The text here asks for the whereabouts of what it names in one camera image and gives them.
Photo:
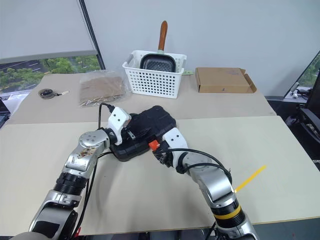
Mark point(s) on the black plastic tool case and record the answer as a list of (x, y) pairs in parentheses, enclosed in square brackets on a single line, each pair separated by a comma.
[(155, 122)]

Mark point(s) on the small white desk object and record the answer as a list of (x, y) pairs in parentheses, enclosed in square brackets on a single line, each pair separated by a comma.
[(295, 90)]

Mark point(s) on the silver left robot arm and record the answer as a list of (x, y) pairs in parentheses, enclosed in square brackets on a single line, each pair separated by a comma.
[(92, 141)]

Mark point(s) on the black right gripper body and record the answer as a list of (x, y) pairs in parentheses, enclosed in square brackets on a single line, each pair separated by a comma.
[(163, 157)]

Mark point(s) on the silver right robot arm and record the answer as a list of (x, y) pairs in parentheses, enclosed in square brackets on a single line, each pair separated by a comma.
[(212, 180)]

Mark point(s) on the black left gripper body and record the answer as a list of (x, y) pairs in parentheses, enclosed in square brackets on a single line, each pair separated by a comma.
[(125, 131)]

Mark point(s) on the black office chair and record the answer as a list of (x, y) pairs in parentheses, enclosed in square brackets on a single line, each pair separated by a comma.
[(312, 122)]

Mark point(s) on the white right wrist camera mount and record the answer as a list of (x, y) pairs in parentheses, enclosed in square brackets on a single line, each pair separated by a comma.
[(175, 140)]

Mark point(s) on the flat brown cardboard box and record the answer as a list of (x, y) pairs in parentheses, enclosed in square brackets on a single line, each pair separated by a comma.
[(220, 77)]

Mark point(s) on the black monitor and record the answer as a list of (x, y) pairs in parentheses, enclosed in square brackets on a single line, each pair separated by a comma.
[(315, 92)]

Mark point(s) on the small beige tag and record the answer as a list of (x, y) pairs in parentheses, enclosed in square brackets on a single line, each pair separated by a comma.
[(65, 93)]

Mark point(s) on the small green item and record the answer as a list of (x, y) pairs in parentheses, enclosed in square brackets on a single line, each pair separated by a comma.
[(188, 72)]

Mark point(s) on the black window frame post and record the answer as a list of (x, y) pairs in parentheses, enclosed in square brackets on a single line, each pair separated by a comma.
[(92, 35)]

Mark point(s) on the white perforated plastic basket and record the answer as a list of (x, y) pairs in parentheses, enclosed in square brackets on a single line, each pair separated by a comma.
[(155, 85)]

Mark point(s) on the small round tape measure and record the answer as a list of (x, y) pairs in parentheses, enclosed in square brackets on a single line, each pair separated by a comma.
[(46, 94)]

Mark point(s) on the clear bag of brown sheets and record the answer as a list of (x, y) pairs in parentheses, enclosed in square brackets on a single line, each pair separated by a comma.
[(102, 87)]

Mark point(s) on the yellow plastic strip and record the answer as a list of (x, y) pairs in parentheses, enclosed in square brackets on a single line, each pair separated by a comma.
[(250, 178)]

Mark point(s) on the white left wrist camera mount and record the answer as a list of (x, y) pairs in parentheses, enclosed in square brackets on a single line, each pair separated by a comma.
[(118, 120)]

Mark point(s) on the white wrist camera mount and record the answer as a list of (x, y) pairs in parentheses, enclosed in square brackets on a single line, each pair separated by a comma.
[(118, 120), (175, 140)]

